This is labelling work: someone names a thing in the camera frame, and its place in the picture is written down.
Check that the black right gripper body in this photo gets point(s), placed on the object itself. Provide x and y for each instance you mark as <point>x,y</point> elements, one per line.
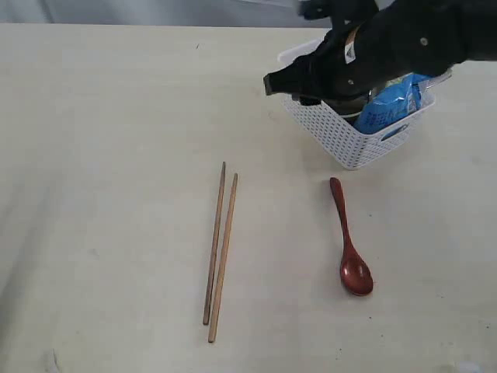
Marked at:
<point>407,36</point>

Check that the dark wooden chopstick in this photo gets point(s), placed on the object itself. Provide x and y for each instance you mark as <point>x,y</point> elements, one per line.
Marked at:
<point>214,245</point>

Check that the reddish brown wooden spoon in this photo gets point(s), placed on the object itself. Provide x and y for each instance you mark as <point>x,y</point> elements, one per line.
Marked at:
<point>354,272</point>

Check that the light wooden chopstick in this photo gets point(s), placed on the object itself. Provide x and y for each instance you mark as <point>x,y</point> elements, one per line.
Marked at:
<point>221,264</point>

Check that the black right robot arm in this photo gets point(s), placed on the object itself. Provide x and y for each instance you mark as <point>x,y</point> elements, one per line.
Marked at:
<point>476,21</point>

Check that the pale green ceramic bowl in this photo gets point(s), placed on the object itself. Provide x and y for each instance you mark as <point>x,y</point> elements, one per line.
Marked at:
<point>348,107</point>

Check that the white woven plastic basket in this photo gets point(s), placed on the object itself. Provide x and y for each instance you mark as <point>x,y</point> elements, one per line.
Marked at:
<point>337,135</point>

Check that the blue snack packet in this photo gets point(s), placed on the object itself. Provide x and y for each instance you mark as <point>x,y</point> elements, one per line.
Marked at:
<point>395,102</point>

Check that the short metal spoon handle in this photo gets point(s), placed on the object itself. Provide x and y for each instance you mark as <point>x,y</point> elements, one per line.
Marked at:
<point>431,82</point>

